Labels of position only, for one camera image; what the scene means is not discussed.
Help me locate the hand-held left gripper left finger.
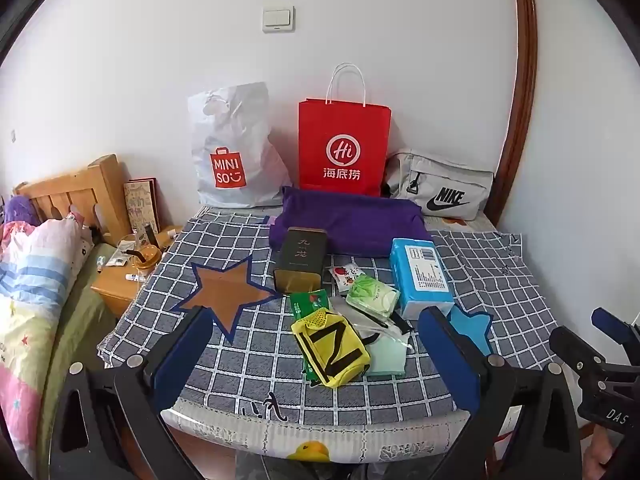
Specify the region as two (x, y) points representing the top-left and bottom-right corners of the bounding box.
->
(52, 305), (216, 480)

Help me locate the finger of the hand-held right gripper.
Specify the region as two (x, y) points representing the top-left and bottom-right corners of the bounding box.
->
(550, 326), (608, 376)
(591, 307), (640, 361)

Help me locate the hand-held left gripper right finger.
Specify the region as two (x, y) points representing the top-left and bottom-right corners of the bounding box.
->
(417, 306), (583, 480)

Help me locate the white sponge block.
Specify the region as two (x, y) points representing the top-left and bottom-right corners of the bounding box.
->
(367, 335), (410, 377)

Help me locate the black cloth strip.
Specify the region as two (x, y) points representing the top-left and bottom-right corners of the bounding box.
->
(356, 311), (416, 335)

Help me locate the light green tissue packet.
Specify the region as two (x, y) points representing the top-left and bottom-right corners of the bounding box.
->
(346, 276), (402, 317)

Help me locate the clear plastic pouch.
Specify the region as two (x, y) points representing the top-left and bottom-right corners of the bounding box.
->
(331, 297), (401, 341)

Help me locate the yellow mesh pouch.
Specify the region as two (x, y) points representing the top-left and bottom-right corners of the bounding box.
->
(291, 308), (372, 389)

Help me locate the white tomato print packet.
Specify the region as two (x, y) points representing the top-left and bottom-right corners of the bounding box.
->
(329, 262), (370, 293)

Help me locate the green snack packet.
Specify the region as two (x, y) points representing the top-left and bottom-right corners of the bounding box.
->
(290, 290), (331, 386)

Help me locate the purple towel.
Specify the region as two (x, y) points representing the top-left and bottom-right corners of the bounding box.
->
(269, 186), (435, 259)

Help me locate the grey checked tablecloth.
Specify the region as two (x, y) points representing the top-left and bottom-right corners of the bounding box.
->
(97, 207), (556, 423)

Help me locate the printed plastic table cover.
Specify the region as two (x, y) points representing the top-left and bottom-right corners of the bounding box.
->
(160, 395), (506, 480)

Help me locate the blue tissue pack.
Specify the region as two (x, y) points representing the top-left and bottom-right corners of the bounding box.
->
(389, 238), (455, 321)

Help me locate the wooden nightstand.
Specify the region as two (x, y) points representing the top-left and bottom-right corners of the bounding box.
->
(91, 225), (183, 318)

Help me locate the glass cup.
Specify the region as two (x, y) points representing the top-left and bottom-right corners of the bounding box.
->
(120, 235), (161, 276)

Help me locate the green bed sheet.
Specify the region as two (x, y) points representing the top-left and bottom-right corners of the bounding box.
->
(37, 242), (118, 461)

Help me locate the dark tea tin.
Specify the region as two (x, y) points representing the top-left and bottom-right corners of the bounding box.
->
(273, 227), (328, 293)

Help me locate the patterned hardcover book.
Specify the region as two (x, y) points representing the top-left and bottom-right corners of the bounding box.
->
(123, 177), (162, 236)

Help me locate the colourful printed quilt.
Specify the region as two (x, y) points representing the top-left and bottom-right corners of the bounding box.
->
(0, 212), (93, 461)

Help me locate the grey fabric waist bag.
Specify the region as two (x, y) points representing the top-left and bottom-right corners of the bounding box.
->
(385, 149), (495, 221)

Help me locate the wooden bed headboard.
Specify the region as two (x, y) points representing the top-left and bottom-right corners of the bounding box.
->
(14, 154), (126, 246)

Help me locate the purple plush toy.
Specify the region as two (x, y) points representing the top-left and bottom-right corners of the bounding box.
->
(2, 196), (41, 226)

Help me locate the white plastic shopping bag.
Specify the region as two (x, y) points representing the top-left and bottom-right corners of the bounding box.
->
(187, 81), (293, 208)

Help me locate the red paper shopping bag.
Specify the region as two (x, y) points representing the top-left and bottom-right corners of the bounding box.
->
(298, 63), (392, 197)

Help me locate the brown wooden door frame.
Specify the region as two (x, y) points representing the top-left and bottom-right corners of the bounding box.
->
(487, 0), (538, 223)

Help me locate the white wall light switch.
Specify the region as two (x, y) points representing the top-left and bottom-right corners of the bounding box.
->
(262, 5), (296, 33)

